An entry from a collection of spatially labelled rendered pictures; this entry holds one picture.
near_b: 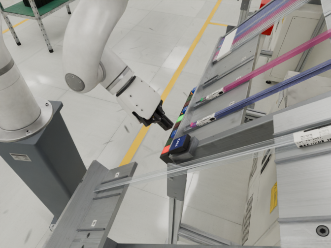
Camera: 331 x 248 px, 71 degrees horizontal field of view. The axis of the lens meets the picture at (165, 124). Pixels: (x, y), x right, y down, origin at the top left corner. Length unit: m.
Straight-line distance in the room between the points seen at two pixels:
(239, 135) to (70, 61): 0.37
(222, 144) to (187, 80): 1.59
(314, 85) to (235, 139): 0.72
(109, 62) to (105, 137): 1.09
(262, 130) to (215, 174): 1.00
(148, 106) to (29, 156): 0.42
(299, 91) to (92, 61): 0.83
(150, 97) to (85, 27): 0.24
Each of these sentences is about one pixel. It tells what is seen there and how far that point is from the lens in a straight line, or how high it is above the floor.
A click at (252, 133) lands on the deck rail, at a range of 0.47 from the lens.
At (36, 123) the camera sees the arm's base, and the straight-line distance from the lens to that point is 0.79.
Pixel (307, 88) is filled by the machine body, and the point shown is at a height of 0.62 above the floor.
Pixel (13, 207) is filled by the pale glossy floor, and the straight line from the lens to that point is 1.55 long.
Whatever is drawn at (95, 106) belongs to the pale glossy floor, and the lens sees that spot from 1.87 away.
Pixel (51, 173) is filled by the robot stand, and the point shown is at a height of 0.52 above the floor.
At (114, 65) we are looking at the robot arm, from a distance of 0.59.
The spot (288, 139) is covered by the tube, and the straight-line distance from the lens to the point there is 0.30.
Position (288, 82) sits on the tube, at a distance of 0.51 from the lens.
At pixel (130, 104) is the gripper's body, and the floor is 0.82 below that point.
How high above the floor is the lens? 1.21
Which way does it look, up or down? 47 degrees down
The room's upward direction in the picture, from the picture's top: straight up
